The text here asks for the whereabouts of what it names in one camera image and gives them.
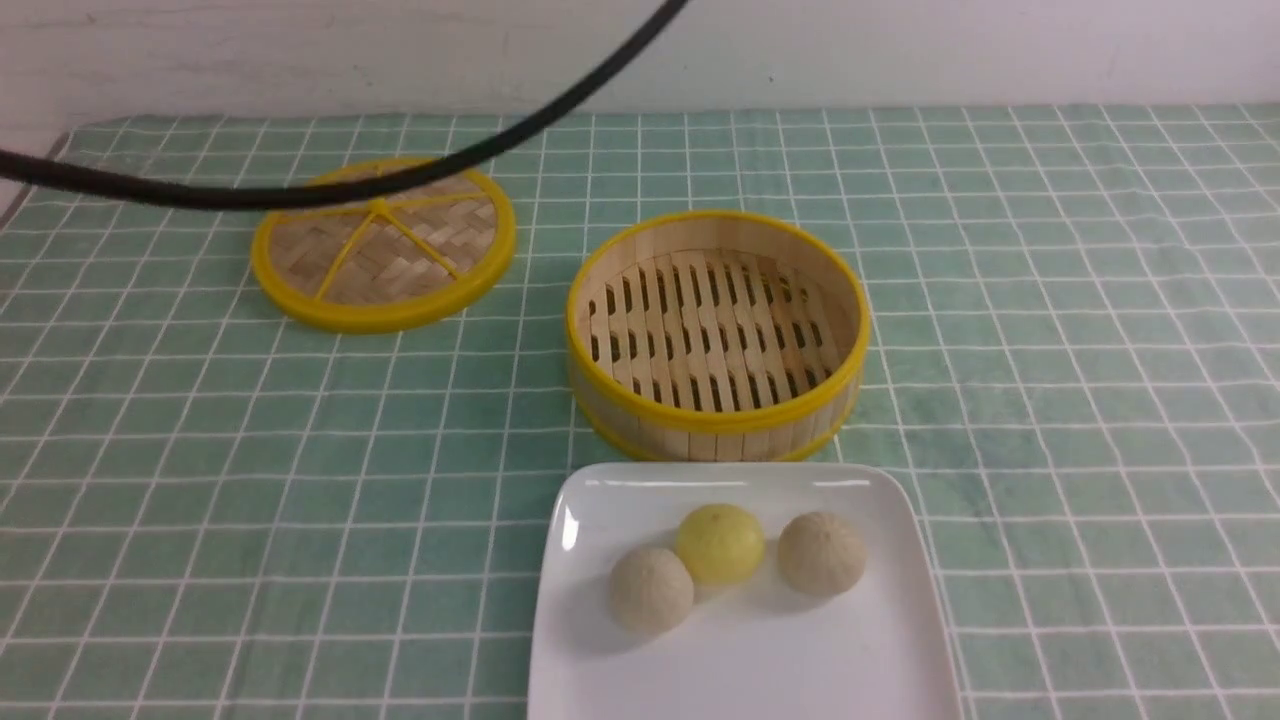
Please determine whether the yellow rimmed bamboo steamer lid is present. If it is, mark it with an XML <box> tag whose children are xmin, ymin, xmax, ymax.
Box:
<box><xmin>250</xmin><ymin>170</ymin><xmax>517</xmax><ymax>334</ymax></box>

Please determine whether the yellow rimmed bamboo steamer basket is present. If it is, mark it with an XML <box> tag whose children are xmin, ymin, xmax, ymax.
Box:
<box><xmin>564</xmin><ymin>210</ymin><xmax>872</xmax><ymax>462</ymax></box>

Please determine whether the beige steamed bun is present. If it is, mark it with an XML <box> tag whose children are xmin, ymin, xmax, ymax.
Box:
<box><xmin>776</xmin><ymin>511</ymin><xmax>869</xmax><ymax>600</ymax></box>

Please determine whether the green checkered tablecloth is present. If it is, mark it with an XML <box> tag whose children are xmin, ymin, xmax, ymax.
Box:
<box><xmin>1</xmin><ymin>105</ymin><xmax>1279</xmax><ymax>719</ymax></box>

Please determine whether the white square plate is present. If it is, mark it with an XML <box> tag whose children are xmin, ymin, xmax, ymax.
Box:
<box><xmin>526</xmin><ymin>462</ymin><xmax>964</xmax><ymax>719</ymax></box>

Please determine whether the yellow steamed bun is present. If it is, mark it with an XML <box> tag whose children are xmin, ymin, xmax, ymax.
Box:
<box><xmin>673</xmin><ymin>503</ymin><xmax>767</xmax><ymax>588</ymax></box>

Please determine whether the black cable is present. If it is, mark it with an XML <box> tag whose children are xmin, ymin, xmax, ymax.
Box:
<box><xmin>0</xmin><ymin>0</ymin><xmax>692</xmax><ymax>211</ymax></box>

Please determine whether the white steamed bun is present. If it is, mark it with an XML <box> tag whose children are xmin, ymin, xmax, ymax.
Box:
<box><xmin>608</xmin><ymin>546</ymin><xmax>696</xmax><ymax>637</ymax></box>

